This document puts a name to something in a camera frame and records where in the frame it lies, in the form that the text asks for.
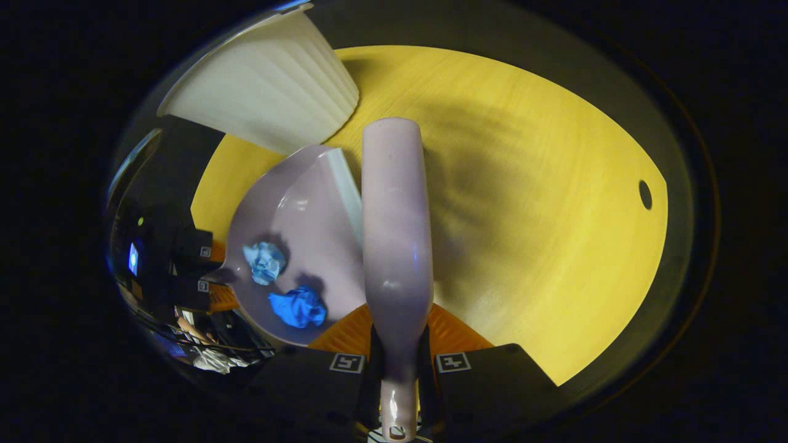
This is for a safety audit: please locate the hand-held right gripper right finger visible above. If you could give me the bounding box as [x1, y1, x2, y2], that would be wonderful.
[420, 303, 560, 433]

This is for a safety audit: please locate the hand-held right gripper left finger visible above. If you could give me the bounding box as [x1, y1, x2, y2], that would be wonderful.
[245, 303, 377, 431]

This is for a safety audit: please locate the light blue paper ball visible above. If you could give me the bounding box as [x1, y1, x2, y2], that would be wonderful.
[242, 241, 288, 285]

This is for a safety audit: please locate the dark blue paper ball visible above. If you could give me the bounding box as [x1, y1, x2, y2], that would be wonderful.
[268, 287, 328, 329]

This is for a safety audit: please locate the pink plastic dustpan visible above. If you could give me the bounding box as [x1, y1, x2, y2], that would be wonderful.
[212, 145, 370, 346]

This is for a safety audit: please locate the white ribbed garbage bin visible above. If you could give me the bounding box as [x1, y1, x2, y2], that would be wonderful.
[157, 5, 360, 155]

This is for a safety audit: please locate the small pink broom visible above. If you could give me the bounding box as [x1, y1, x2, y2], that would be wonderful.
[361, 117, 435, 442]

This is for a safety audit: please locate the yellow wooden desktop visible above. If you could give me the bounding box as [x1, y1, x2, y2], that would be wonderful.
[191, 45, 669, 387]

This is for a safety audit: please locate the white cloth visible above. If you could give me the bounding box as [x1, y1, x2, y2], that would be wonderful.
[193, 348, 248, 375]

